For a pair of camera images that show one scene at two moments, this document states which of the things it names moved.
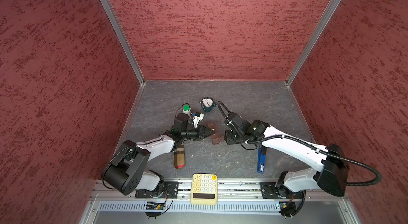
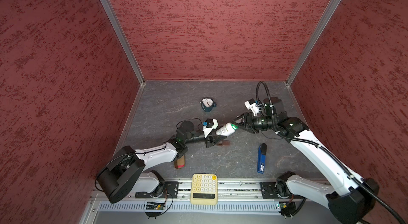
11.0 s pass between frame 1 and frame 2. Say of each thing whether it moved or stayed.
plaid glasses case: stayed
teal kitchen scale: stayed
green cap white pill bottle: moved
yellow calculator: stayed
